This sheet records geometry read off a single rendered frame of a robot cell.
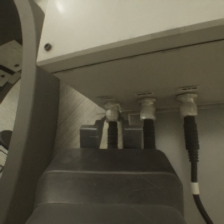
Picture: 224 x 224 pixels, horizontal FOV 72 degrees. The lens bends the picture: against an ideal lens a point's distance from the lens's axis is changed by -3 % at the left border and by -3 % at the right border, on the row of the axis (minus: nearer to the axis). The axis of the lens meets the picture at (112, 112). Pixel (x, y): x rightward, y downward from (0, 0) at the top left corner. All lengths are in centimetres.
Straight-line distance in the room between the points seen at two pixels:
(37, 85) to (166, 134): 17
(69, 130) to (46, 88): 7
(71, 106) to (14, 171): 11
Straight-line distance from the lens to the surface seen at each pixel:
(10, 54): 92
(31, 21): 30
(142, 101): 15
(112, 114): 16
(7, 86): 118
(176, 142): 19
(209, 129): 19
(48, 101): 23
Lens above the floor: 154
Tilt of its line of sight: 4 degrees down
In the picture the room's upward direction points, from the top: 44 degrees clockwise
